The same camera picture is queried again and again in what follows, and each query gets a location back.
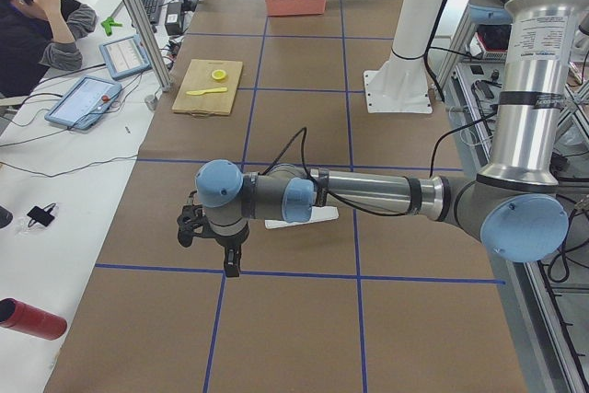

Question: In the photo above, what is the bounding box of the seated person in black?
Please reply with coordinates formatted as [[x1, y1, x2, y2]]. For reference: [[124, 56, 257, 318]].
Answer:
[[1, 0, 97, 98]]

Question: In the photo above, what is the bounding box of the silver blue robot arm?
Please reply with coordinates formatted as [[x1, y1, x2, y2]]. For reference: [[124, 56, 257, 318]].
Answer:
[[179, 0, 588, 277]]

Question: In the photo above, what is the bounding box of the yellow plastic knife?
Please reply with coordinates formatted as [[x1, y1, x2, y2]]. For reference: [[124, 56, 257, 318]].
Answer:
[[185, 87, 228, 97]]

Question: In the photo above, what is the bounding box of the black power adapter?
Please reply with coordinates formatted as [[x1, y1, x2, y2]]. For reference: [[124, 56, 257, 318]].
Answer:
[[165, 1, 184, 36]]

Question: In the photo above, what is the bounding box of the small black device with cable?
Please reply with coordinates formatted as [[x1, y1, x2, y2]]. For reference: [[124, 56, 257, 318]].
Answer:
[[27, 202, 58, 228]]

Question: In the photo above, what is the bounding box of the wooden cutting board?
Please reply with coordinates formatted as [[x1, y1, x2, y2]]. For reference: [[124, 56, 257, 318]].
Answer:
[[172, 59, 243, 116]]

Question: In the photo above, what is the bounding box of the green grabber handle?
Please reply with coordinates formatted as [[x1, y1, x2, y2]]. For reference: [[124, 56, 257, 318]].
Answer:
[[100, 17, 122, 37]]

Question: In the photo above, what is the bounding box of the red cylinder bottle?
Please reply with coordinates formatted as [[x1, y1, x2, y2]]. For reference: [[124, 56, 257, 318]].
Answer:
[[1, 298, 67, 341]]

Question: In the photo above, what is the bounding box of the blue teach pendant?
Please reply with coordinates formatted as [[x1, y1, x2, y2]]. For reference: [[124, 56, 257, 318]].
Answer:
[[45, 75, 122, 131], [98, 34, 151, 80]]

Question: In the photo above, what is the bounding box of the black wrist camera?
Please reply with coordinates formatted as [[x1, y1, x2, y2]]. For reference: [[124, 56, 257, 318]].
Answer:
[[177, 204, 211, 248]]

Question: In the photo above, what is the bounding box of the aluminium frame post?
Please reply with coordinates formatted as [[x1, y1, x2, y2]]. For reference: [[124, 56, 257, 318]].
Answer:
[[122, 0, 172, 92]]

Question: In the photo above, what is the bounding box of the far blue teach pendant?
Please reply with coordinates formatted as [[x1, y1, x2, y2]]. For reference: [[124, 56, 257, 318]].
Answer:
[[98, 34, 151, 80]]

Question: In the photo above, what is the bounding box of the yellow lemon slice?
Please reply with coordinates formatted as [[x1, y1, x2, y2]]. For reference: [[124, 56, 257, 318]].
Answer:
[[211, 69, 227, 81]]

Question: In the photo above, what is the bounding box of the white rectangular tray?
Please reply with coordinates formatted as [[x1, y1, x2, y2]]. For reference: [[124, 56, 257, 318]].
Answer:
[[264, 206, 339, 230]]

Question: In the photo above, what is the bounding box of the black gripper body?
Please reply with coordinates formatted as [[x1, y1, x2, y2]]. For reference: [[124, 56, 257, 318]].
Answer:
[[217, 236, 248, 278]]

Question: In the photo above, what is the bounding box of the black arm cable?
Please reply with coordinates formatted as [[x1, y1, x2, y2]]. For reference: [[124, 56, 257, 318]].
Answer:
[[261, 126, 493, 217]]

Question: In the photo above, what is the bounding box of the near blue teach pendant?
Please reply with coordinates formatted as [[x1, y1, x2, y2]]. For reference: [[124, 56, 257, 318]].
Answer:
[[45, 75, 122, 131]]

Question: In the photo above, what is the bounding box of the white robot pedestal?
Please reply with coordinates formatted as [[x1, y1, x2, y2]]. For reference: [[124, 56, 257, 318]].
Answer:
[[364, 0, 444, 114]]

